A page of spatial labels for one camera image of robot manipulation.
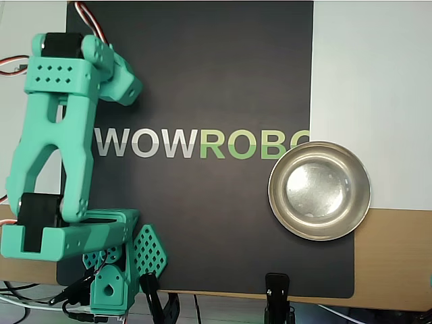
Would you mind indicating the black robot base clamp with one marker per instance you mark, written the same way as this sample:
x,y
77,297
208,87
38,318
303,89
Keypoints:
x,y
152,293

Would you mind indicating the black mat with WOWROBO print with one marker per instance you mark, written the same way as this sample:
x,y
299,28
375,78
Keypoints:
x,y
202,67

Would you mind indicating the teal robot base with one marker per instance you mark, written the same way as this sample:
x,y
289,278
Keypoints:
x,y
150,253

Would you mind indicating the white paper sheet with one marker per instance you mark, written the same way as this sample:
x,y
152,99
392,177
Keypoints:
x,y
13,118
371,84

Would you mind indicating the black table clamp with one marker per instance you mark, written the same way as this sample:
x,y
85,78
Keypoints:
x,y
427,319

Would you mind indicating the teal printed robot arm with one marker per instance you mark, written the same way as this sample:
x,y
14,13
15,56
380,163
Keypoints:
x,y
54,135

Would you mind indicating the metal bowl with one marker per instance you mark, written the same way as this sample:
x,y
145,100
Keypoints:
x,y
320,189

